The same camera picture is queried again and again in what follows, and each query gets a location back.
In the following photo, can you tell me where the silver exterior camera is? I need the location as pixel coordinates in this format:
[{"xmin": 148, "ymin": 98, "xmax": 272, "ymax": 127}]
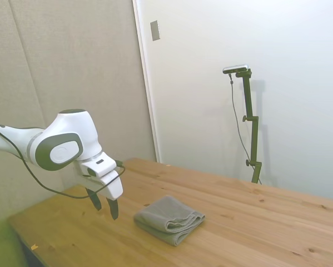
[{"xmin": 222, "ymin": 64, "xmax": 250, "ymax": 75}]

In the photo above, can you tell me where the grey wall switch plate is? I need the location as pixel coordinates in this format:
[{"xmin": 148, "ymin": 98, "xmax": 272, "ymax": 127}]
[{"xmin": 150, "ymin": 19, "xmax": 161, "ymax": 42}]

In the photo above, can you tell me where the white door frame strip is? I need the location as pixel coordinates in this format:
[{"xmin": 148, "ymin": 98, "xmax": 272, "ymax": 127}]
[{"xmin": 132, "ymin": 0, "xmax": 161, "ymax": 164}]

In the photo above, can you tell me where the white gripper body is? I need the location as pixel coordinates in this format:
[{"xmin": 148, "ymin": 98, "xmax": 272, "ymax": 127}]
[{"xmin": 73, "ymin": 160, "xmax": 124, "ymax": 201}]

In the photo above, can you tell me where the grey folded towel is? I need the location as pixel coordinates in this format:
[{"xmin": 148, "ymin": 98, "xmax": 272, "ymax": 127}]
[{"xmin": 133, "ymin": 195, "xmax": 206, "ymax": 247}]

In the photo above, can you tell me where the dark green camera stand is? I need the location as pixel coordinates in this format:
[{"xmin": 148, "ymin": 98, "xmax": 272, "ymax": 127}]
[{"xmin": 235, "ymin": 68, "xmax": 262, "ymax": 184}]

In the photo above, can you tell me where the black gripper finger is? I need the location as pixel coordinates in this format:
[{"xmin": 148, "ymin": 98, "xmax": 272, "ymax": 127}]
[
  {"xmin": 86, "ymin": 187, "xmax": 102, "ymax": 211},
  {"xmin": 106, "ymin": 196, "xmax": 120, "ymax": 221}
]

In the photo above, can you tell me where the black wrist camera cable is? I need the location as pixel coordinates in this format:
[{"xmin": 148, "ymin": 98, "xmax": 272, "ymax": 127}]
[{"xmin": 0, "ymin": 122, "xmax": 126, "ymax": 200}]

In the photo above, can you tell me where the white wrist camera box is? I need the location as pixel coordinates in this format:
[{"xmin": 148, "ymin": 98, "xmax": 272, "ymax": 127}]
[{"xmin": 80, "ymin": 151, "xmax": 118, "ymax": 178}]

